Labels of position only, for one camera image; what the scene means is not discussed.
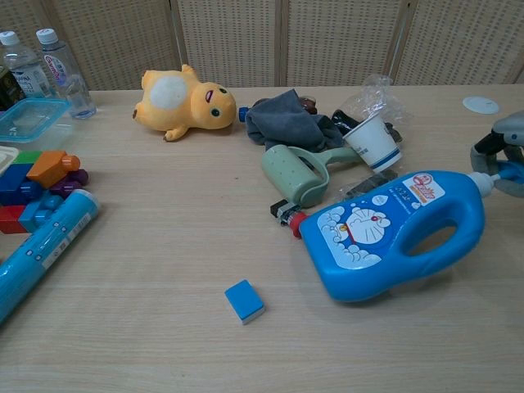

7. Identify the cream plastic tray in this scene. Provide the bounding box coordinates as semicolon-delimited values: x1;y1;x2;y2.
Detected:
0;146;20;180

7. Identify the small blue white block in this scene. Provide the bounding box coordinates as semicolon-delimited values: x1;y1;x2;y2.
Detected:
224;279;266;326

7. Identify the beige woven folding screen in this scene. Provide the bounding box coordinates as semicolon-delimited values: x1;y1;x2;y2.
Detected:
0;0;524;91

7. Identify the orange toy block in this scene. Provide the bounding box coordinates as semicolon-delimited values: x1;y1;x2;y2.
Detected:
26;150;81;189

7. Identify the green toy block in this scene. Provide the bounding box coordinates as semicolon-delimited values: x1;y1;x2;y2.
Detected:
11;150;43;165

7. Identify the white paper cup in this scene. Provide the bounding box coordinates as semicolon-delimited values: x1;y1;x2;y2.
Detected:
341;115;404;173

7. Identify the black glossy object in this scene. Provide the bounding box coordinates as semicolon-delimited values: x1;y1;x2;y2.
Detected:
331;109;362;134

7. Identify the grey cloth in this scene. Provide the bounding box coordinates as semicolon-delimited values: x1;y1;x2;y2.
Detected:
245;88;345;152

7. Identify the blue detergent bottle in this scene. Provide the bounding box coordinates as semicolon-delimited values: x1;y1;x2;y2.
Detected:
300;161;524;303

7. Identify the dark green labelled bottle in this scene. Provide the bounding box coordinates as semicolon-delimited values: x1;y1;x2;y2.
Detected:
0;67;26;111

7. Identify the yellow plush toy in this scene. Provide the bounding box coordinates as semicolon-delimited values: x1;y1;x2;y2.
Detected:
133;64;238;143

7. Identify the white round table grommet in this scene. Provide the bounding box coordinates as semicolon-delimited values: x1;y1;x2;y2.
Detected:
462;96;500;115

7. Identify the clear water bottle pink label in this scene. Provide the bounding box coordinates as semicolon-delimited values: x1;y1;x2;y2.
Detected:
35;28;77;99

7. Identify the clear bag with black parts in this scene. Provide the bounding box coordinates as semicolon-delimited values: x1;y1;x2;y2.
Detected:
338;169;399;201

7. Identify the purple toy block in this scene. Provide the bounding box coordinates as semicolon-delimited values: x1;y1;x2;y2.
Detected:
49;169;89;200

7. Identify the dark blue toy block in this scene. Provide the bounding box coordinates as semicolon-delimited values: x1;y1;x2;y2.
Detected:
0;163;44;206

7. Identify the light blue toy block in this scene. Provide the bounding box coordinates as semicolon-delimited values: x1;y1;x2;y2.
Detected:
18;195;65;233

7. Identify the clear plastic bag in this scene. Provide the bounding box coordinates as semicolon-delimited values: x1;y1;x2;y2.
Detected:
339;75;407;124

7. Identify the grey black right robot hand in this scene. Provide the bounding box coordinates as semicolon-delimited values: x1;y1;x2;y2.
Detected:
469;110;524;197

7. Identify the clear water bottle blue label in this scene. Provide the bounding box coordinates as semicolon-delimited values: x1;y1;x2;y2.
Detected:
0;31;51;100

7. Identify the clear container with blue lid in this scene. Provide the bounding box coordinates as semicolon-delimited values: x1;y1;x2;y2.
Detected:
0;97;75;145

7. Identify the small dark wrapped object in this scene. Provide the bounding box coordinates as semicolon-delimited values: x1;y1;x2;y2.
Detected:
384;122;405;145

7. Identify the blue cylindrical roll package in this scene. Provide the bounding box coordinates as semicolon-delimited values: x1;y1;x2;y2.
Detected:
0;190;101;327

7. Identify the red toy block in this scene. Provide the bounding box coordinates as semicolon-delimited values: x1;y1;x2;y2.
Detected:
0;205;30;234

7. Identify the green lint roller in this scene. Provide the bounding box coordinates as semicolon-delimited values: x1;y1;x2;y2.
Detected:
261;146;368;208

